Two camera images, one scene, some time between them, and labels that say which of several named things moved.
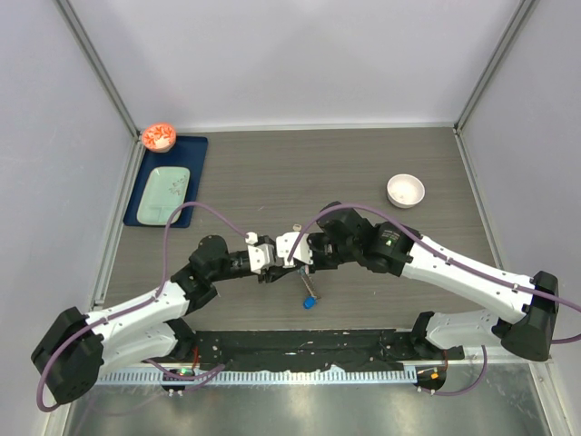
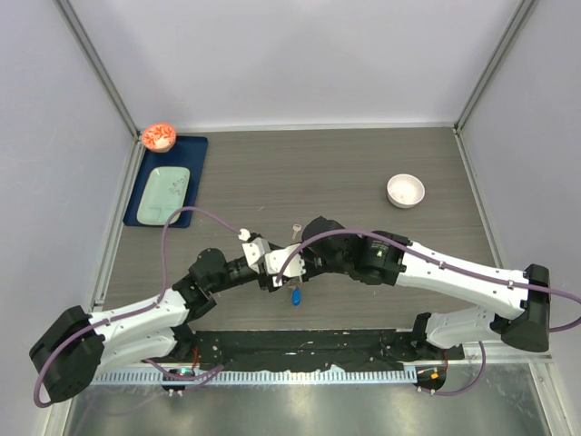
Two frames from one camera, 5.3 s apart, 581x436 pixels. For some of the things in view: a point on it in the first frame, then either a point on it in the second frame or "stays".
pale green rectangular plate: (165, 192) stays
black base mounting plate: (350, 350) stays
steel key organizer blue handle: (310, 302) -> (296, 296)
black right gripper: (311, 241) stays
